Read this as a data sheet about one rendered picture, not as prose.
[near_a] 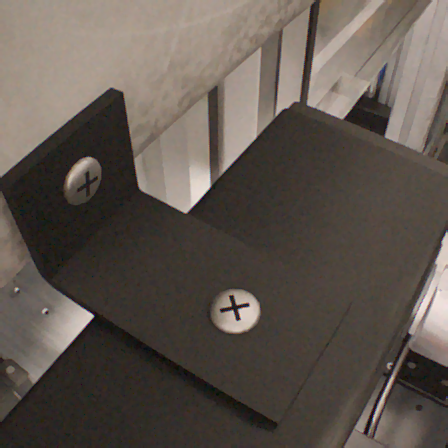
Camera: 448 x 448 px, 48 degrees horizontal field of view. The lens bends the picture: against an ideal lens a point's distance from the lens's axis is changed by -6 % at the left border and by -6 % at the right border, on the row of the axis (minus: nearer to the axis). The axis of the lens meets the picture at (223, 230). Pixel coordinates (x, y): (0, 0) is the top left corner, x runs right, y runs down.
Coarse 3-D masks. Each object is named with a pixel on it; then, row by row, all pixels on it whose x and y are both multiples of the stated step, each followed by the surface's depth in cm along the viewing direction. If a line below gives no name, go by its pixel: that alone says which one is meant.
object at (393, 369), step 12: (408, 336) 66; (408, 348) 65; (396, 360) 64; (408, 360) 71; (420, 360) 69; (432, 360) 68; (384, 372) 76; (396, 372) 63; (408, 372) 73; (420, 372) 71; (432, 372) 70; (444, 372) 68; (408, 384) 75; (420, 384) 73; (432, 384) 72; (444, 384) 70; (432, 396) 74; (444, 396) 72
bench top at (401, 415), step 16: (400, 384) 76; (400, 400) 75; (416, 400) 74; (368, 416) 73; (384, 416) 73; (400, 416) 73; (416, 416) 73; (432, 416) 73; (384, 432) 72; (400, 432) 71; (416, 432) 71; (432, 432) 71
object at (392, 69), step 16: (400, 48) 61; (400, 64) 62; (384, 80) 65; (368, 96) 68; (384, 96) 67; (352, 112) 69; (368, 112) 67; (384, 112) 67; (368, 128) 69; (384, 128) 67
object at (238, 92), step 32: (288, 32) 12; (416, 32) 49; (256, 64) 11; (288, 64) 13; (416, 64) 51; (224, 96) 11; (256, 96) 12; (288, 96) 14; (224, 128) 12; (256, 128) 13; (416, 128) 56; (224, 160) 12
